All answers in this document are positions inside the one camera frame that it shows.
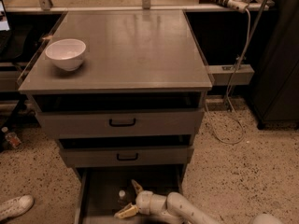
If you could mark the top grey drawer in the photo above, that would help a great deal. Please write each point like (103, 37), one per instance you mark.
(64, 116)

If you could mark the white ceramic bowl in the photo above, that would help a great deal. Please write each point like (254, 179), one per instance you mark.
(66, 54)

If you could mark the black top drawer handle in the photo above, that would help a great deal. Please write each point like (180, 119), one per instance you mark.
(121, 123)

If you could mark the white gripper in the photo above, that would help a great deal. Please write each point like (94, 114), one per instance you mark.
(144, 201)

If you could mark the black drawer handle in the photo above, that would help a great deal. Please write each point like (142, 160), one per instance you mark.
(129, 157)
(121, 123)

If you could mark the clear plastic water bottle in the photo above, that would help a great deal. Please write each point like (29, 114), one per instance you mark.
(122, 198)

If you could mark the white sneaker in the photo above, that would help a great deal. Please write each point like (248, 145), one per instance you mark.
(16, 207)

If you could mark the bottom open grey drawer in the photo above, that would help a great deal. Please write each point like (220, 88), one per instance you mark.
(99, 201)

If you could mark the dark cabinet at right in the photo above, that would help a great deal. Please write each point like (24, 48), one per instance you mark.
(274, 89)

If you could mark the bottle on floor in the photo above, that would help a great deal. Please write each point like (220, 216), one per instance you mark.
(11, 137)

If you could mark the black middle drawer handle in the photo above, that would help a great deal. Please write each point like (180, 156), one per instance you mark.
(129, 157)

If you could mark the grey drawer cabinet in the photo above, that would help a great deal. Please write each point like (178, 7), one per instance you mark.
(147, 51)

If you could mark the middle grey drawer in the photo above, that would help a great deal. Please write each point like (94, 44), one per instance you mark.
(101, 152)

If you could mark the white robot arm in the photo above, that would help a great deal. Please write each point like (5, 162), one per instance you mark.
(171, 209)

